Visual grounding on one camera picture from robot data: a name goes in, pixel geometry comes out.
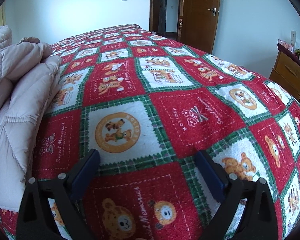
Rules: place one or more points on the yellow patterned curtain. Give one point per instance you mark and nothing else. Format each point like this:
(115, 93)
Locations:
(2, 18)

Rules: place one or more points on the wooden dresser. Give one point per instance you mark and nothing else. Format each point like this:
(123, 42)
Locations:
(286, 71)

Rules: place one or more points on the silver door handle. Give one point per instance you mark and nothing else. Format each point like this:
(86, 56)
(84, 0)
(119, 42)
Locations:
(213, 11)

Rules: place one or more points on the clutter on dresser top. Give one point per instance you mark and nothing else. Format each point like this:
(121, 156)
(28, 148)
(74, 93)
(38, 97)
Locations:
(293, 46)

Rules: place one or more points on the beige quilted down jacket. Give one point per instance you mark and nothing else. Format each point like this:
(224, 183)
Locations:
(29, 80)

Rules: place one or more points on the red patchwork bear bedspread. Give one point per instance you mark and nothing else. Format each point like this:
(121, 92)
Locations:
(191, 146)

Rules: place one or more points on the brown wooden door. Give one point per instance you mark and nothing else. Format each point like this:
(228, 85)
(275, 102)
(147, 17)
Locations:
(199, 25)

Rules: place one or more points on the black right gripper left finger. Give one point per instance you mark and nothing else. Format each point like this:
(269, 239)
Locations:
(44, 201)

